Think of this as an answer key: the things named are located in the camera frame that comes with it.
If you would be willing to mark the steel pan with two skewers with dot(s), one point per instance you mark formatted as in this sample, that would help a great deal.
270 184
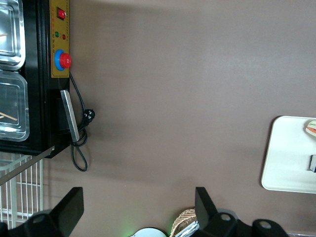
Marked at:
12 106

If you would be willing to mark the silver foil packet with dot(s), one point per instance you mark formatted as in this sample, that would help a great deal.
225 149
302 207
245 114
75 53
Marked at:
188 228

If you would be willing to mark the sandwich toy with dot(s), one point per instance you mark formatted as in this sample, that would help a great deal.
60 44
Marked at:
311 128

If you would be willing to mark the steel pan with one skewer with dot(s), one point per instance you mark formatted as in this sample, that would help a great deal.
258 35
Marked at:
11 34

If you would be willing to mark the woven wicker basket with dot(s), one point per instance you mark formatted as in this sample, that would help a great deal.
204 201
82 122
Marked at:
184 219

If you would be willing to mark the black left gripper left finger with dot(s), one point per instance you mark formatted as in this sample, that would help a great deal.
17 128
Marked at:
70 212

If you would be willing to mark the black food warmer appliance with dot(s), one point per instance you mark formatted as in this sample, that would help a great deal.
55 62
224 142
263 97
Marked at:
42 81

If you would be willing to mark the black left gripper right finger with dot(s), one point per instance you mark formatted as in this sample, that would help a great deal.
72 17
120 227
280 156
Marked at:
207 212

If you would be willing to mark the white round plate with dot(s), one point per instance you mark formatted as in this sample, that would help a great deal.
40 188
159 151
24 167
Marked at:
150 232

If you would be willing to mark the white plastic tray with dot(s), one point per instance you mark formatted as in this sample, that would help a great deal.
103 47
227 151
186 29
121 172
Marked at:
286 158

